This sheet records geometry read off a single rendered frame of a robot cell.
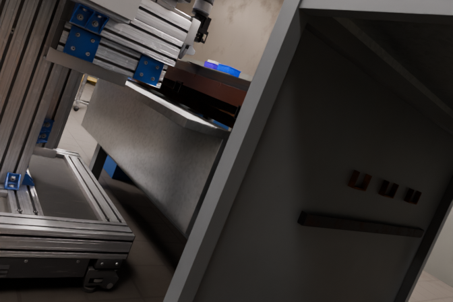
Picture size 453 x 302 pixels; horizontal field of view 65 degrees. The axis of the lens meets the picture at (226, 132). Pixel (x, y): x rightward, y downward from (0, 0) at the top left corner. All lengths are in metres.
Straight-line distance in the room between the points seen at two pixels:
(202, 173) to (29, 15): 0.74
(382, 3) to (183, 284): 0.61
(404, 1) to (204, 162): 0.83
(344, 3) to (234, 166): 0.34
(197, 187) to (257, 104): 0.62
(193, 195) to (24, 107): 0.63
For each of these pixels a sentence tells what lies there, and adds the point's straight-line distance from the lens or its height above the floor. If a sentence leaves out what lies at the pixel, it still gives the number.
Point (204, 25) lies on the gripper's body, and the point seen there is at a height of 1.03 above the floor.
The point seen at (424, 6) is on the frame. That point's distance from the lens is 0.58.
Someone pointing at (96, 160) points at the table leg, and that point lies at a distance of 2.26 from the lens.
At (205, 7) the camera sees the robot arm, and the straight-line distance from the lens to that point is 1.54.
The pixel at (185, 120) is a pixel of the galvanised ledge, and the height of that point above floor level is 0.67.
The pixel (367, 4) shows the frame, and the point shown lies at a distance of 0.62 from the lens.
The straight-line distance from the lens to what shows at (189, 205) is 1.25.
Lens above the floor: 0.77
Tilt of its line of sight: 5 degrees down
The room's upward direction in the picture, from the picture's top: 22 degrees clockwise
